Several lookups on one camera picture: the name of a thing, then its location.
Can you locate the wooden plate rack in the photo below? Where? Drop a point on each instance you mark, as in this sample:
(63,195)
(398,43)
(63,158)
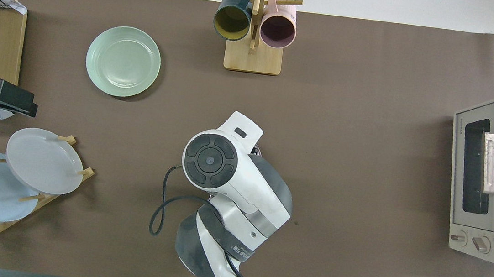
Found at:
(50,200)

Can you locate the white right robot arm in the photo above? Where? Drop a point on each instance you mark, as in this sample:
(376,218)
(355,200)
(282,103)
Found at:
(246,193)

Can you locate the wooden mug tree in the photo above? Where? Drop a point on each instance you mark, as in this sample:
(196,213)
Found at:
(253,59)

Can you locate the brown table mat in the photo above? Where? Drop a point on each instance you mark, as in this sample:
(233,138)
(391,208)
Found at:
(365,146)

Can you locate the grey plate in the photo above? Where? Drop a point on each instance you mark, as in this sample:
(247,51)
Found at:
(42,160)

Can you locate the light green plate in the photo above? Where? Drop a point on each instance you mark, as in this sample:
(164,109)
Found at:
(123,61)

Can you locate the pink ribbed mug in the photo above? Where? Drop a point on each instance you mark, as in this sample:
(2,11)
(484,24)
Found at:
(278,29)

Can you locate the dark teal mug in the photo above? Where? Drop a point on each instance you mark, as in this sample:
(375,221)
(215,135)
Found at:
(232,20)

